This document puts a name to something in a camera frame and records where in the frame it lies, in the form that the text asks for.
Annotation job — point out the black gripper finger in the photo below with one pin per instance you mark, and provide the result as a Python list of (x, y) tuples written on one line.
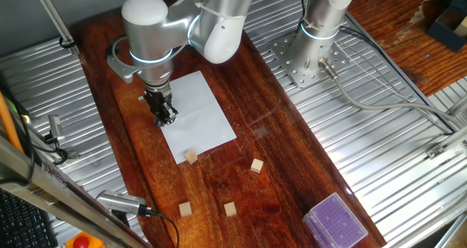
[(171, 113), (158, 116)]

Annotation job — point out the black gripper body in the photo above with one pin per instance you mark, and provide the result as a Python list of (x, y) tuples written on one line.
[(157, 101)]

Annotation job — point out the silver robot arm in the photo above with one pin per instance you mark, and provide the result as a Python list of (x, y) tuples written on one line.
[(175, 25)]

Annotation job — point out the white paper sheet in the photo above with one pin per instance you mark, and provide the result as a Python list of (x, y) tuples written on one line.
[(204, 124)]

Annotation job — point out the small wooden cube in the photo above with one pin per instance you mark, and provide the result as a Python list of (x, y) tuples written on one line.
[(185, 209), (190, 157), (257, 166), (230, 209)]

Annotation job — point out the aluminium pole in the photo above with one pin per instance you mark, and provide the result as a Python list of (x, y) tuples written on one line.
[(54, 20)]

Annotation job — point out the reddish wooden board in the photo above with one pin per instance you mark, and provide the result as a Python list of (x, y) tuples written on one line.
[(273, 211)]

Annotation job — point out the orange emergency stop box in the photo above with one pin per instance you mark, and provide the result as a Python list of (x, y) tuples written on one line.
[(82, 241)]

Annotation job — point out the orange pole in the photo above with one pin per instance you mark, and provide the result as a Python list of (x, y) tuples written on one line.
[(7, 124)]

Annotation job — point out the black keyboard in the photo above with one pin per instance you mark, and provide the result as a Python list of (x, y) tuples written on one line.
[(22, 222)]

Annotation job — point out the purple pipette tip box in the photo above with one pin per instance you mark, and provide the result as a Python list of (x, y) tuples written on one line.
[(335, 222)]

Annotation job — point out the dark blue open box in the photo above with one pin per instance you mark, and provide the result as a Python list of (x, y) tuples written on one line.
[(443, 36)]

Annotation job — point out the large silver camera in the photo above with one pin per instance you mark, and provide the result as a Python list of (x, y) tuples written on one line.
[(120, 202)]

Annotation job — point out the small silver camera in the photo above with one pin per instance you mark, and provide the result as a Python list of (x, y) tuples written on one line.
[(56, 127)]

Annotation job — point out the black camera stand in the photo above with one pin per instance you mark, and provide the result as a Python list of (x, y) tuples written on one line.
[(120, 219)]

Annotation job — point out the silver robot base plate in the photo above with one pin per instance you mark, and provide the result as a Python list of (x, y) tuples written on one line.
[(288, 63)]

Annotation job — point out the aluminium frame beam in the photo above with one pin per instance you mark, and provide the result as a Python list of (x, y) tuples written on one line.
[(54, 200)]

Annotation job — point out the aluminium corner bracket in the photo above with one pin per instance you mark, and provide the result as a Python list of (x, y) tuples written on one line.
[(436, 151)]

